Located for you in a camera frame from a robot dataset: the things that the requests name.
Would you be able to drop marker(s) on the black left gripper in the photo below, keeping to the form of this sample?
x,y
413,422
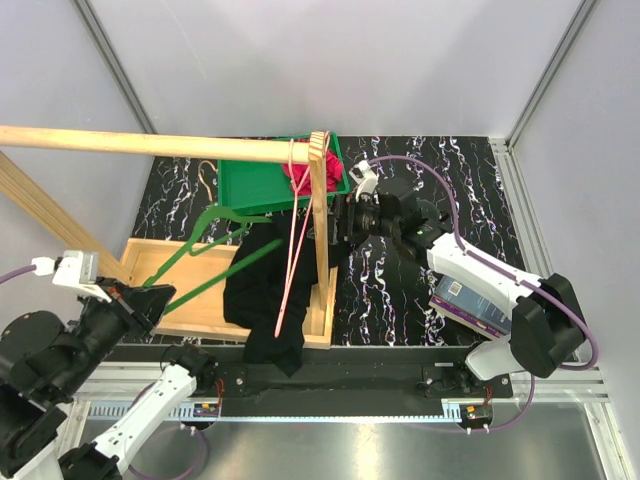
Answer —
x,y
144,304

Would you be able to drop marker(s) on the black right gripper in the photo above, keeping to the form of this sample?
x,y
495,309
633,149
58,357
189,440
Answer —
x,y
341,215

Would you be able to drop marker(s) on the black t-shirt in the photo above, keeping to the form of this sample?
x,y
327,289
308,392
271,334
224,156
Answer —
x,y
252,297

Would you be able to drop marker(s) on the green plastic hanger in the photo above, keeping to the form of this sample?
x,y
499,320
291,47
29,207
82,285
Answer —
x,y
197,267

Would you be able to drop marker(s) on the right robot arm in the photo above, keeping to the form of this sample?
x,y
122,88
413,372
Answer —
x,y
546,322

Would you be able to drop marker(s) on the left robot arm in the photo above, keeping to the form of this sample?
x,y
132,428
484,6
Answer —
x,y
44,364

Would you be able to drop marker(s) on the dark green round cup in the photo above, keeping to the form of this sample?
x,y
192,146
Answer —
x,y
431,214

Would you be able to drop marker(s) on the green plastic tray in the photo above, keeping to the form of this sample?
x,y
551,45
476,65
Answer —
x,y
254,188

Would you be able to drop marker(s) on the blue paperback book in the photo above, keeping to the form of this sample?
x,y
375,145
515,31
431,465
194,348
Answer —
x,y
459,303

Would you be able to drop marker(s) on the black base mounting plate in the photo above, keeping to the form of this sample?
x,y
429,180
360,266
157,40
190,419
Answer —
x,y
335,385

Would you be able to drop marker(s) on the pink wire hanger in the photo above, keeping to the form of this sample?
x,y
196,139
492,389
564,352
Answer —
x,y
318,207

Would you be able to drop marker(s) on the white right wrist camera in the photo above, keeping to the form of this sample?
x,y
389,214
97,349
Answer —
x,y
365,178

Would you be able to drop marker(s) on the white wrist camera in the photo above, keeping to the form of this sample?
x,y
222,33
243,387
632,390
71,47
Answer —
x,y
365,178
76,270

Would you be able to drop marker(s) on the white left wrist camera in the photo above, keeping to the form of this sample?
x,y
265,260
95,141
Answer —
x,y
76,270

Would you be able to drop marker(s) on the wooden clothes rack frame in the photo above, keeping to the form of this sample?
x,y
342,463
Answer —
x,y
203,317

